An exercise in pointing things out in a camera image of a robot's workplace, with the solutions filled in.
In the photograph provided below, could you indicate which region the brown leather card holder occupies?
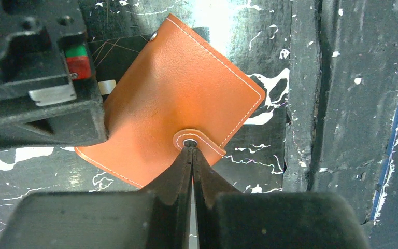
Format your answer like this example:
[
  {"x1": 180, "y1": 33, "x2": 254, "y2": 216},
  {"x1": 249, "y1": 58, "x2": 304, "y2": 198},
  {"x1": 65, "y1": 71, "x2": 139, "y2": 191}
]
[{"x1": 75, "y1": 14, "x2": 266, "y2": 188}]

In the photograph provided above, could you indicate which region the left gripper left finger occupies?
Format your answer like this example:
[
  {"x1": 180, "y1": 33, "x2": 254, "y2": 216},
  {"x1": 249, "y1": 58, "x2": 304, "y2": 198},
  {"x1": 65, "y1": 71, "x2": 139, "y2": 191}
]
[{"x1": 0, "y1": 147, "x2": 193, "y2": 248}]

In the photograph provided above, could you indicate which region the black VIP card on mat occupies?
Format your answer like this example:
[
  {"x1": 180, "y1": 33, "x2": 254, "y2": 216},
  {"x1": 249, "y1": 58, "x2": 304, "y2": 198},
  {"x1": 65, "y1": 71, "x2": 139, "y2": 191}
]
[{"x1": 87, "y1": 26, "x2": 211, "y2": 100}]

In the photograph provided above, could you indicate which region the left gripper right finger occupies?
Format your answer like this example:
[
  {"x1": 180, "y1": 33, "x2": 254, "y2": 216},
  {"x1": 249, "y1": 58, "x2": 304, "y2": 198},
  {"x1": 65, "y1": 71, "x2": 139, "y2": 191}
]
[{"x1": 192, "y1": 148, "x2": 370, "y2": 248}]

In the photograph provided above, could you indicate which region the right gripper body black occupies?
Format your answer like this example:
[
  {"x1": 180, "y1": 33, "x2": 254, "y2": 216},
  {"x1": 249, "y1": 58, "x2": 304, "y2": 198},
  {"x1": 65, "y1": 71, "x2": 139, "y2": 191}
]
[{"x1": 0, "y1": 1, "x2": 107, "y2": 150}]

